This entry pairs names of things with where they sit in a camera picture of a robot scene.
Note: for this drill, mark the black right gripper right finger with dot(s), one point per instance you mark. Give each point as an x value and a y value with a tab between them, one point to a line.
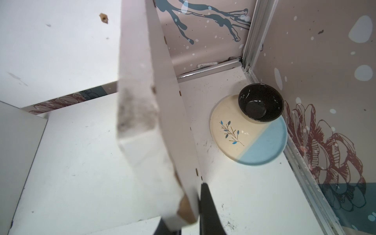
209	220

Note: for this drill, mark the black bowl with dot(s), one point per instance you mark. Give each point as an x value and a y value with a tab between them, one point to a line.
261	102

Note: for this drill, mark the cream and blue plate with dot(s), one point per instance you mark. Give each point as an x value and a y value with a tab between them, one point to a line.
244	140

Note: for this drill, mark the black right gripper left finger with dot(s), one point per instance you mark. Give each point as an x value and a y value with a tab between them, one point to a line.
162	229

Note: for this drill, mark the white wooden bookshelf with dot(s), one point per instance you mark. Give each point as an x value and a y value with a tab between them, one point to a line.
94	134

